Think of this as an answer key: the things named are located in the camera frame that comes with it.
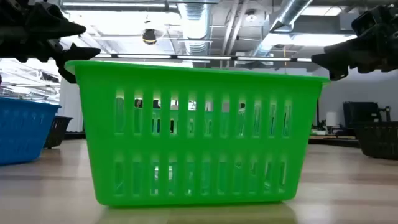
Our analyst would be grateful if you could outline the black background equipment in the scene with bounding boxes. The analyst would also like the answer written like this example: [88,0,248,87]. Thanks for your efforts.
[343,101,392,129]

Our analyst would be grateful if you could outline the long ceiling light strip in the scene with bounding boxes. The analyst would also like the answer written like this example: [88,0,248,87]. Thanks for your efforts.
[93,53,313,63]

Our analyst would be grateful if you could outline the blue slotted plastic basket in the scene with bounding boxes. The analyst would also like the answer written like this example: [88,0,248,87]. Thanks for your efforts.
[0,96,62,166]

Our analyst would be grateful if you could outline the black slotted plastic basket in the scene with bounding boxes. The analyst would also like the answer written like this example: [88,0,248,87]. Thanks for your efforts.
[353,121,398,161]
[43,115,74,149]

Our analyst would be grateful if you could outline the white roll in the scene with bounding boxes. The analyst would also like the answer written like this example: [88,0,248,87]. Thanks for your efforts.
[325,111,338,127]

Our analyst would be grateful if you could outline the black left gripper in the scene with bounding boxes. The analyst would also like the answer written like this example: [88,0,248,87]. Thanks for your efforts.
[0,0,101,84]

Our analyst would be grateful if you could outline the green slotted plastic basket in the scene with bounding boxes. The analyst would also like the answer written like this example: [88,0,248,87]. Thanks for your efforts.
[64,59,330,208]

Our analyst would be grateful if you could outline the round silver ceiling duct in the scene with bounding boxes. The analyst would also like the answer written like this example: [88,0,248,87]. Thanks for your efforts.
[177,2,216,56]

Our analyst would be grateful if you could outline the black ceiling dome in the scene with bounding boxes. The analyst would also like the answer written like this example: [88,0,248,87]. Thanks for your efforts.
[142,28,157,45]

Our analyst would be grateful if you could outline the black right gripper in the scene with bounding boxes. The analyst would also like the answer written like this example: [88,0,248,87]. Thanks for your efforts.
[311,4,398,81]

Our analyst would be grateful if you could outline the slanted silver ceiling duct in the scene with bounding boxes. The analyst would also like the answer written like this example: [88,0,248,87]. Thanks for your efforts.
[251,0,313,57]

